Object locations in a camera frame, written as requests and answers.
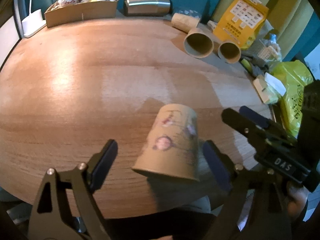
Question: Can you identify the printed paper cup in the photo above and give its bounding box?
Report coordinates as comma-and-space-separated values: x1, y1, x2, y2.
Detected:
132, 104, 199, 182

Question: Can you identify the person's right hand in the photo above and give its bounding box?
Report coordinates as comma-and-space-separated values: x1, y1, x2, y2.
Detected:
286, 182, 309, 222

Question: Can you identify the beige tissue box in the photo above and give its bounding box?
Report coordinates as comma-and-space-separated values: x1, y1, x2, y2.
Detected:
253, 73, 286, 105

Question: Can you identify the grey cloth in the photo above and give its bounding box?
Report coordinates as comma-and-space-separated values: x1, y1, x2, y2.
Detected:
240, 56, 269, 77

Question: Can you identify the yellow plastic bag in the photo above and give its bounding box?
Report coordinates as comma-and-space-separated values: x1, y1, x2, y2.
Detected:
271, 60, 313, 137

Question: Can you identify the white perforated basket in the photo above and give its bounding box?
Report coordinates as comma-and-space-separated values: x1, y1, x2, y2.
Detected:
257, 40, 282, 62

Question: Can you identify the short cardboard tube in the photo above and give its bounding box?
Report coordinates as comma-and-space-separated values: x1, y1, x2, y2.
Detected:
217, 41, 241, 64

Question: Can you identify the plastic bottle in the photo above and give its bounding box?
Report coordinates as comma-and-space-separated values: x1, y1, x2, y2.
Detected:
268, 33, 277, 46

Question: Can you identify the large cardboard tube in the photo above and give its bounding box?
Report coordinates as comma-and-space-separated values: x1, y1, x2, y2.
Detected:
183, 28, 214, 59

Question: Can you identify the yellow paper bag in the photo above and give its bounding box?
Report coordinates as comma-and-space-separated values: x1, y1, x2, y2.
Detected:
213, 0, 269, 50

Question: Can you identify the far cardboard tube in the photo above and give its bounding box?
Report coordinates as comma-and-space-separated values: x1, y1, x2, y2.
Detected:
171, 13, 200, 33

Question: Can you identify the stainless steel tumbler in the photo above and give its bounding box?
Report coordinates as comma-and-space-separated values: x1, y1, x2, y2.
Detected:
123, 0, 172, 16

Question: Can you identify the white lamp base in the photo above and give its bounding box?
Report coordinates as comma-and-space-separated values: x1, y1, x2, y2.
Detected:
22, 0, 46, 38

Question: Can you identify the brown cardboard box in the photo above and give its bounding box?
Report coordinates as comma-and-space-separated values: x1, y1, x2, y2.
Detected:
44, 1, 118, 28

